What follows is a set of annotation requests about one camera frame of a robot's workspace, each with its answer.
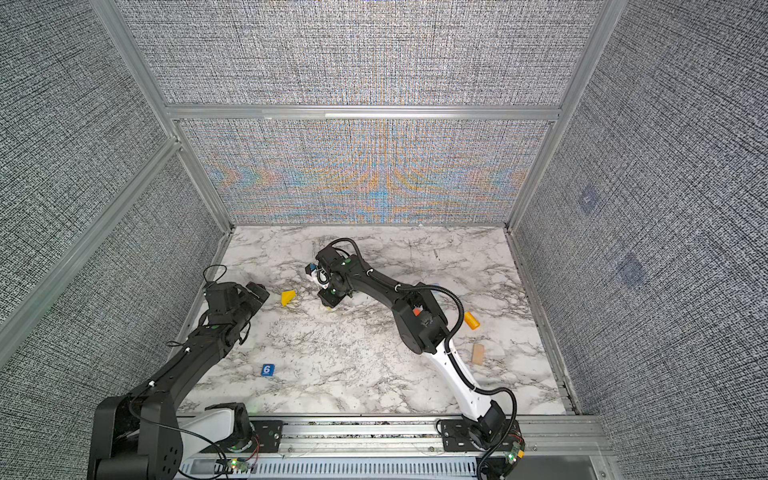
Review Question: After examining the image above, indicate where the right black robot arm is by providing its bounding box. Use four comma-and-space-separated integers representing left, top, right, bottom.
305, 238, 517, 451

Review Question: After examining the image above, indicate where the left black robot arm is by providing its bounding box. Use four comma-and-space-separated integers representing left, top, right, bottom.
87, 281, 269, 479

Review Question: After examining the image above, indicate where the yellow wedge block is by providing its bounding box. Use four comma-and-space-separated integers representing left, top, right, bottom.
280, 290, 297, 307

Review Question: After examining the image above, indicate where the orange cylinder block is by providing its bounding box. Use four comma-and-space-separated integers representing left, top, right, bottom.
463, 311, 481, 330

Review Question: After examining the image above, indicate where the natural wood plank block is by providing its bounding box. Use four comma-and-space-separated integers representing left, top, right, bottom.
471, 343, 486, 366

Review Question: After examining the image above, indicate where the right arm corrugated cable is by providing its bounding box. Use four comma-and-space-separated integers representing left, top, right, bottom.
326, 237, 518, 480

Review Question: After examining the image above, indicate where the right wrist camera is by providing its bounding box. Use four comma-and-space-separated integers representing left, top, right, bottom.
305, 263, 329, 288

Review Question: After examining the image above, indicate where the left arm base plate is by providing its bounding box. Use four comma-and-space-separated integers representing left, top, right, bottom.
192, 418, 283, 454

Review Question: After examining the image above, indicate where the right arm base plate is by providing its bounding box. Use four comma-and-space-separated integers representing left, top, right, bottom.
435, 418, 525, 452

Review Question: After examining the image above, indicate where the aluminium enclosure frame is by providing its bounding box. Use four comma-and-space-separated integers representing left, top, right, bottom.
1, 1, 608, 422

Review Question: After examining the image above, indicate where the aluminium front rail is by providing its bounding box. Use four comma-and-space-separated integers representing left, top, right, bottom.
173, 412, 623, 479

